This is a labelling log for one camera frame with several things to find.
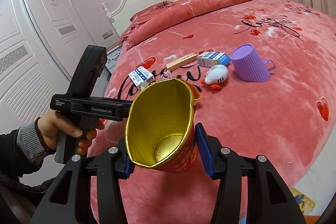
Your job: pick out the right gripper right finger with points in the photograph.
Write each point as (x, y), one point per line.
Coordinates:
(269, 200)

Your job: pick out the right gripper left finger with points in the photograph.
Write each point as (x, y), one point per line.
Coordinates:
(87, 190)

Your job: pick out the red gold paper cup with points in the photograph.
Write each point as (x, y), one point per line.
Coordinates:
(160, 132)

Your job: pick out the white blue medicine box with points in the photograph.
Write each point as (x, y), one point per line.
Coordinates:
(141, 78)

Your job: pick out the purple ribbed plastic cup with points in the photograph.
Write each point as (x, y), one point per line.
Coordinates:
(249, 66)

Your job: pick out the blue white nasal drops box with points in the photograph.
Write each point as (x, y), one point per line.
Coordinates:
(210, 59)

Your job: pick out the left forearm dark sleeve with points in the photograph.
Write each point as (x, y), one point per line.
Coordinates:
(22, 152)

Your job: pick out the white nightstand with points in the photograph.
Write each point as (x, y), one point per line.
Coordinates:
(112, 57)

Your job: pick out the white wardrobe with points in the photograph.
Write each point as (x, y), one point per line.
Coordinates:
(42, 42)

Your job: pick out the white plush toy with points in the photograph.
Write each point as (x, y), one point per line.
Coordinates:
(215, 76)

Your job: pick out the colourful floor mat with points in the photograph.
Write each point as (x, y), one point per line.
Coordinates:
(306, 204)

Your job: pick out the pink heart bedspread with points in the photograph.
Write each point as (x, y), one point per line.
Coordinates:
(288, 118)

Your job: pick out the tan long slim box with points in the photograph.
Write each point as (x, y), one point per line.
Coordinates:
(181, 62)

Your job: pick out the folded red quilt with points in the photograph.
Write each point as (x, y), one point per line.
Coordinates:
(166, 14)

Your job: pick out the wall socket plate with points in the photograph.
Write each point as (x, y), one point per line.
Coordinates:
(107, 34)

